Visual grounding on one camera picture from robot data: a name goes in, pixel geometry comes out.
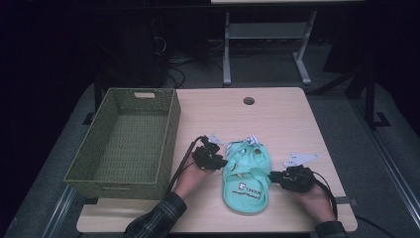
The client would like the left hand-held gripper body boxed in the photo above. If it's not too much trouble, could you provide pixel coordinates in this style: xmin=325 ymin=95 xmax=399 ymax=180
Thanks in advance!
xmin=191 ymin=133 xmax=226 ymax=172

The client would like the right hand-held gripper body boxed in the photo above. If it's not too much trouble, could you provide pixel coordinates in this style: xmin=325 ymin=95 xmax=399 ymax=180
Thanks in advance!
xmin=278 ymin=152 xmax=321 ymax=193

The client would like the mint green pet shirt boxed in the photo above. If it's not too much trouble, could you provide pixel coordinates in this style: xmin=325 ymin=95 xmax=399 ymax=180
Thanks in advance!
xmin=221 ymin=134 xmax=273 ymax=214

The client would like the green woven basket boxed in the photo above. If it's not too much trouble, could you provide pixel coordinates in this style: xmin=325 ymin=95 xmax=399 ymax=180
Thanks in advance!
xmin=63 ymin=86 xmax=182 ymax=201

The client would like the person's left hand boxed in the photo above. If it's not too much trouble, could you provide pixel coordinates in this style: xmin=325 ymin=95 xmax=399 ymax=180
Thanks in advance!
xmin=172 ymin=157 xmax=213 ymax=201

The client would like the person's right hand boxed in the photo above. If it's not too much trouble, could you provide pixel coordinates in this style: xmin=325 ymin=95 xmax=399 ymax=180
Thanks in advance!
xmin=296 ymin=182 xmax=337 ymax=226

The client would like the grey tape strip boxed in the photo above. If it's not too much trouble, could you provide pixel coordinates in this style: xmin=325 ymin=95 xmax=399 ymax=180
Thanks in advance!
xmin=336 ymin=196 xmax=359 ymax=206

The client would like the black metal stand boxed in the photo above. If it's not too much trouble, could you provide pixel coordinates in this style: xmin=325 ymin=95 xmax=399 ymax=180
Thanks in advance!
xmin=363 ymin=65 xmax=392 ymax=131

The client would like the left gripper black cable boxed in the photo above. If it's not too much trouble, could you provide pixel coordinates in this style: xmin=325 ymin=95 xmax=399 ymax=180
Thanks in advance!
xmin=164 ymin=135 xmax=208 ymax=196

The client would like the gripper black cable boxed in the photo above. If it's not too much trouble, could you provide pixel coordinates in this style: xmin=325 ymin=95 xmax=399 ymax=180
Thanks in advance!
xmin=311 ymin=178 xmax=397 ymax=238
xmin=164 ymin=135 xmax=208 ymax=196

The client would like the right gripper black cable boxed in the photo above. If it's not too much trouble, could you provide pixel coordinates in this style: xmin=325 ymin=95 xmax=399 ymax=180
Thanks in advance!
xmin=311 ymin=178 xmax=397 ymax=238

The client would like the tangle of floor cables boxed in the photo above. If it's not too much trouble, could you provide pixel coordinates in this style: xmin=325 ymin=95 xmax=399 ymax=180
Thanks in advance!
xmin=150 ymin=19 xmax=187 ymax=89

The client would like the metal floor rail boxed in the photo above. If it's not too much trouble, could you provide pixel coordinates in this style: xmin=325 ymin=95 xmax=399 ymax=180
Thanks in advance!
xmin=350 ymin=98 xmax=420 ymax=230
xmin=41 ymin=184 xmax=77 ymax=238

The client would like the grey metal table frame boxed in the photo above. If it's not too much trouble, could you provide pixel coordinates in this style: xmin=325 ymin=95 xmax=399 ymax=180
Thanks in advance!
xmin=222 ymin=9 xmax=318 ymax=87

